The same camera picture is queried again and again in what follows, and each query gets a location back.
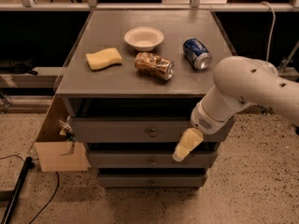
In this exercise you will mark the grey top drawer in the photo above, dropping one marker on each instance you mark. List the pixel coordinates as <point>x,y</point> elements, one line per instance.
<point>105,130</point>

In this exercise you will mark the cardboard box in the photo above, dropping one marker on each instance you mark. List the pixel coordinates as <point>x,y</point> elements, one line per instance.
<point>50,145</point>

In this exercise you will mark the grey drawer cabinet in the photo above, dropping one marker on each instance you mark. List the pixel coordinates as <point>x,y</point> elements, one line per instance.
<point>121,92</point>

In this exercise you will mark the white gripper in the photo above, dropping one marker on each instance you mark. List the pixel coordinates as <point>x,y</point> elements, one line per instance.
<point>202,118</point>

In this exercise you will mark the grey drawer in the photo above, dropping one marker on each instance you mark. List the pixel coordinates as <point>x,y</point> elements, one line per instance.
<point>105,130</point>
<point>154,181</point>
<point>149,159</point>

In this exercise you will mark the blue soda can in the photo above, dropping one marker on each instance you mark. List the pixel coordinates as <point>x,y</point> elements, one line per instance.
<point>197,54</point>

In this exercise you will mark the metal rail frame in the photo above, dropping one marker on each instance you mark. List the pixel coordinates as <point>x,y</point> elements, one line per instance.
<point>214,5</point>

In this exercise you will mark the crumpled items in box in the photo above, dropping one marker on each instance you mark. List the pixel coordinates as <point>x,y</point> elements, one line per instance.
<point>67,130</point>

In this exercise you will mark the yellow sponge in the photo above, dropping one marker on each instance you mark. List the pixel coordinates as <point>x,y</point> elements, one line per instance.
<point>103,58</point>

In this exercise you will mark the grey middle drawer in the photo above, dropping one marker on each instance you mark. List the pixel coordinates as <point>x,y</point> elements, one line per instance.
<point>149,159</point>

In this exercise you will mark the black bar on floor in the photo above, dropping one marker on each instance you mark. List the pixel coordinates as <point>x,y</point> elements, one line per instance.
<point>10,197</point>

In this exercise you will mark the white bowl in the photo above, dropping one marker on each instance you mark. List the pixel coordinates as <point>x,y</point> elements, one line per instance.
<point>144,38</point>

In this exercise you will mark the grey bottom drawer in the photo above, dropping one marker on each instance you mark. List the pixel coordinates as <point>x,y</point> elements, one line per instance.
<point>154,181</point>

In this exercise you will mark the crushed brown can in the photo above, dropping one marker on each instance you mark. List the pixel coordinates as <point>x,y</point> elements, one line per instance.
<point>154,65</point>

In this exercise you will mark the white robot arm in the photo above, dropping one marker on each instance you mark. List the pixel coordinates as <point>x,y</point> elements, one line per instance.
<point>239,82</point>

